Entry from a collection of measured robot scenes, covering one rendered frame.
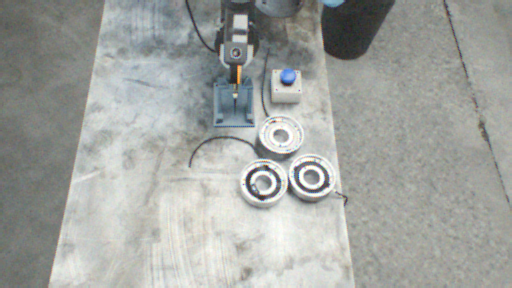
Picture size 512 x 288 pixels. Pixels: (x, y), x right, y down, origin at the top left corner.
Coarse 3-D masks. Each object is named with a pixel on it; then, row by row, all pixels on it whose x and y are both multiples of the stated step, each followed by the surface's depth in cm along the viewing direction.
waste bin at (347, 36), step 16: (352, 0) 195; (368, 0) 192; (384, 0) 193; (336, 16) 208; (352, 16) 203; (368, 16) 202; (384, 16) 208; (336, 32) 215; (352, 32) 211; (368, 32) 213; (336, 48) 224; (352, 48) 222; (368, 48) 230
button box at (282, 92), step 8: (272, 72) 114; (280, 72) 114; (296, 72) 115; (272, 80) 115; (280, 80) 113; (296, 80) 113; (272, 88) 114; (280, 88) 112; (288, 88) 112; (296, 88) 112; (272, 96) 114; (280, 96) 113; (288, 96) 113; (296, 96) 113
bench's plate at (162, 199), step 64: (128, 0) 128; (192, 0) 130; (128, 64) 117; (192, 64) 119; (256, 64) 121; (320, 64) 123; (128, 128) 108; (192, 128) 109; (256, 128) 111; (320, 128) 112; (128, 192) 100; (192, 192) 101; (64, 256) 92; (128, 256) 93; (192, 256) 94; (256, 256) 95; (320, 256) 96
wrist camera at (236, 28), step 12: (228, 12) 89; (240, 12) 89; (228, 24) 89; (240, 24) 89; (228, 36) 89; (240, 36) 89; (228, 48) 88; (240, 48) 88; (228, 60) 88; (240, 60) 89
